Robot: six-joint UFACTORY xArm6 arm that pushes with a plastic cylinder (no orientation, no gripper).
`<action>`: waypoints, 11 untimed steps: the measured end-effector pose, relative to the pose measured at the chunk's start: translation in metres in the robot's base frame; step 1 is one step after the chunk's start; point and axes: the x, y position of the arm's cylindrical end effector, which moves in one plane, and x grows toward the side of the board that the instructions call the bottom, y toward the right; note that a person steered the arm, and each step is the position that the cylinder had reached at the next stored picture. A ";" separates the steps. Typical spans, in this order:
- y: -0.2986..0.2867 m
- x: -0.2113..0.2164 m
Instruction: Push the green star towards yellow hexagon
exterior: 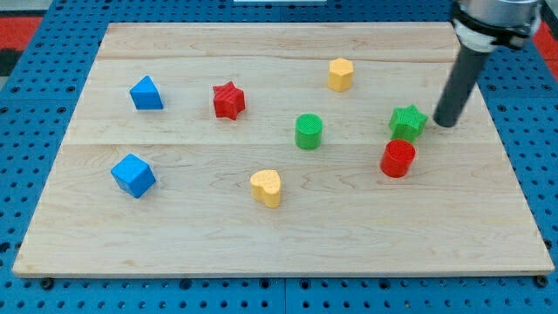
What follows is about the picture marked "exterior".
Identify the green star block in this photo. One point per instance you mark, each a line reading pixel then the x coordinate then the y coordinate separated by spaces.
pixel 407 123

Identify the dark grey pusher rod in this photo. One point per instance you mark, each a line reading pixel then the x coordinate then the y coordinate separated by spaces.
pixel 463 76

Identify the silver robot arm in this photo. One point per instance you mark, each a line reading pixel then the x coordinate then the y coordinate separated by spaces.
pixel 482 25

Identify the red star block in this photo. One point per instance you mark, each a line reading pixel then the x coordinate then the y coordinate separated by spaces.
pixel 228 101

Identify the yellow hexagon block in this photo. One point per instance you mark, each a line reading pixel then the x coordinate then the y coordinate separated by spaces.
pixel 340 75

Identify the yellow heart block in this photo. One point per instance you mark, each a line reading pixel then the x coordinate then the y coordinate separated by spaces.
pixel 266 187

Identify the green cylinder block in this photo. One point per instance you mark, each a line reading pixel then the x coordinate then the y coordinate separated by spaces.
pixel 308 131

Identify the light wooden board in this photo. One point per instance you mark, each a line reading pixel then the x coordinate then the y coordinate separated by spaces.
pixel 458 212

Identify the red cylinder block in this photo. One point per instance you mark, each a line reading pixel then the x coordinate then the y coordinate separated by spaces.
pixel 397 158

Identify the blue cube block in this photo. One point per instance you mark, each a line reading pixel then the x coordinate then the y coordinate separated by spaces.
pixel 133 175

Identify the blue triangle block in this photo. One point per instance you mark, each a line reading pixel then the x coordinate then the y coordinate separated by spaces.
pixel 145 95

